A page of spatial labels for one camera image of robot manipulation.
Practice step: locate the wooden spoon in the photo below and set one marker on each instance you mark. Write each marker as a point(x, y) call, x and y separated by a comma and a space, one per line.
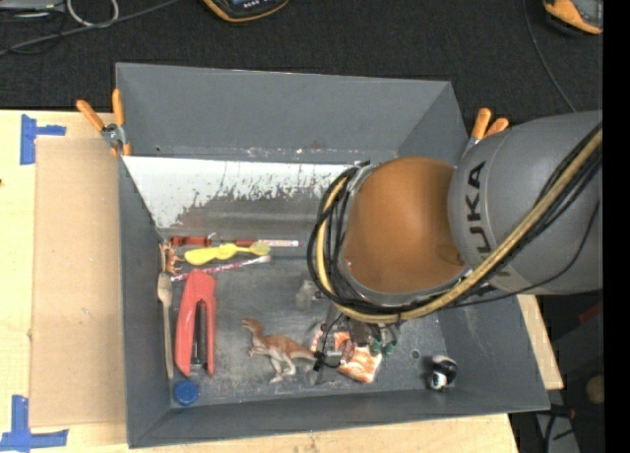
point(165, 288)

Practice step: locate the brown cardboard board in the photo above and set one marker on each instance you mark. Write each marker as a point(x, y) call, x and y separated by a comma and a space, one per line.
point(74, 269)

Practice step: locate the orange and white packet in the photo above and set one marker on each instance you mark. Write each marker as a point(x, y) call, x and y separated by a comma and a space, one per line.
point(364, 365)

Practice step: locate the red stapler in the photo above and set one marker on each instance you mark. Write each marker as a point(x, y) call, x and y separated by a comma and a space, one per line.
point(189, 313)

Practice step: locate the black and white toy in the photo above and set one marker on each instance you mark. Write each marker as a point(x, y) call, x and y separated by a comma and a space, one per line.
point(441, 372)

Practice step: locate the pale striped stick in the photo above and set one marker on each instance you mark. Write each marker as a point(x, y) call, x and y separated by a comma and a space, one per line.
point(280, 243)

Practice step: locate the brown toy dinosaur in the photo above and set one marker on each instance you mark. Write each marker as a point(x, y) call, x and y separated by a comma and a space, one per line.
point(278, 347)

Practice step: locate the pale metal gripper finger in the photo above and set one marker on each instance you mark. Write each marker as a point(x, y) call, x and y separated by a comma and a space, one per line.
point(329, 367)

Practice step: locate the small orange-brown toy animal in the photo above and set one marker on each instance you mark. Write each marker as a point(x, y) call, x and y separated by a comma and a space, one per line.
point(170, 259)

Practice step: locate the grey metal bin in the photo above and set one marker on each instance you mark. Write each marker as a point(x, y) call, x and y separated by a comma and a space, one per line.
point(275, 111)

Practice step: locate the pink striped stick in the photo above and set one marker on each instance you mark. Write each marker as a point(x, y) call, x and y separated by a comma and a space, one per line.
point(221, 267)

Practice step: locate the blue bottle cap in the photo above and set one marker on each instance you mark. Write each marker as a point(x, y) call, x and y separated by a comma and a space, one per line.
point(186, 392)

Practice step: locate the clear glass thing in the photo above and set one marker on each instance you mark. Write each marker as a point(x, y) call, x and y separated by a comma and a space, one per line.
point(306, 295)

